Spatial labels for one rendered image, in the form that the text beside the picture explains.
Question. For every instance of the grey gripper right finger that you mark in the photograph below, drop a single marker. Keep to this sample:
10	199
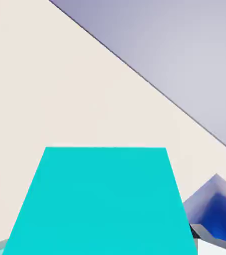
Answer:
212	243

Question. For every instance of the small cyan cube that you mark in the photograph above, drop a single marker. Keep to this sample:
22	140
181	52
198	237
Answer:
102	201

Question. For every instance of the large blue box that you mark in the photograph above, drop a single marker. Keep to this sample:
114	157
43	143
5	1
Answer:
220	211

